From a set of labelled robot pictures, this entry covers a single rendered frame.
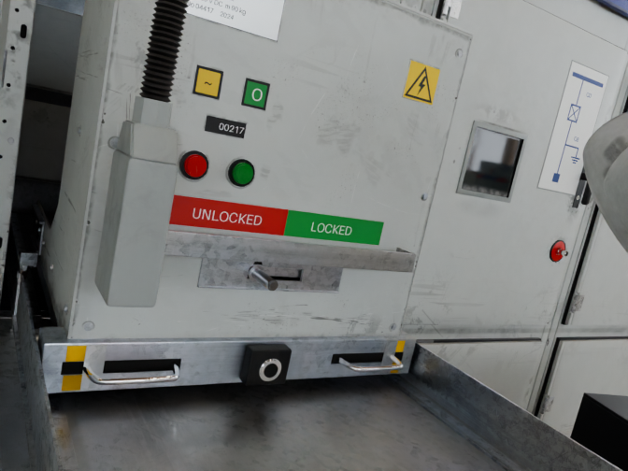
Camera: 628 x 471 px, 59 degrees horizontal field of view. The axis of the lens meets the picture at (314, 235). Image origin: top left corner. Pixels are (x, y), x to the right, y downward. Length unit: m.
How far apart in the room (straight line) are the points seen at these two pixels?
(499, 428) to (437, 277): 0.53
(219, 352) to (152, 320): 0.10
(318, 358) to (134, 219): 0.38
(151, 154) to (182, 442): 0.32
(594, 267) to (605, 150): 1.13
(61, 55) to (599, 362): 1.72
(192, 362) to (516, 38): 0.96
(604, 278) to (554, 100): 0.59
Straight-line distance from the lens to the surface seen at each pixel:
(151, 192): 0.54
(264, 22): 0.69
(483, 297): 1.41
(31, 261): 1.02
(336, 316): 0.81
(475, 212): 1.31
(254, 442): 0.68
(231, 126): 0.67
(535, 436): 0.79
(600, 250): 1.74
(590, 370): 1.91
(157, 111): 0.55
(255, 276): 0.71
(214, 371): 0.74
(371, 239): 0.81
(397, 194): 0.82
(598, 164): 0.62
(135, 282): 0.56
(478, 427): 0.85
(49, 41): 1.52
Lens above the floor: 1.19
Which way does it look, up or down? 9 degrees down
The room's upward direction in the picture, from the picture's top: 12 degrees clockwise
